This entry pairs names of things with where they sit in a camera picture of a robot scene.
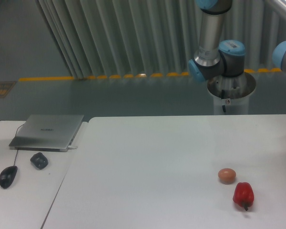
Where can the brown egg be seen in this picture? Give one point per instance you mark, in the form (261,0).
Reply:
(227,175)

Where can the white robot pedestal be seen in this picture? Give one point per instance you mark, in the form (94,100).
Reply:
(231,96)

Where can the red bell pepper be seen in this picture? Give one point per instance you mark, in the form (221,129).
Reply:
(243,195)

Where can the white usb dongle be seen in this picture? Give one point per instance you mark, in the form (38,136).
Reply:
(72,147)

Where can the silver closed laptop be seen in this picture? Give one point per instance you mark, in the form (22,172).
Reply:
(45,132)

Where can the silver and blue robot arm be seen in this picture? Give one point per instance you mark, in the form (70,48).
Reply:
(214,58)

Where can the grey pleated curtain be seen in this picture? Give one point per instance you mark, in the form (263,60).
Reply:
(130,37)

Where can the black computer mouse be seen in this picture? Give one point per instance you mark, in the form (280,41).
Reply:
(7,176)

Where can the small black gadget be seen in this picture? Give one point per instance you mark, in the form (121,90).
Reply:
(39,160)

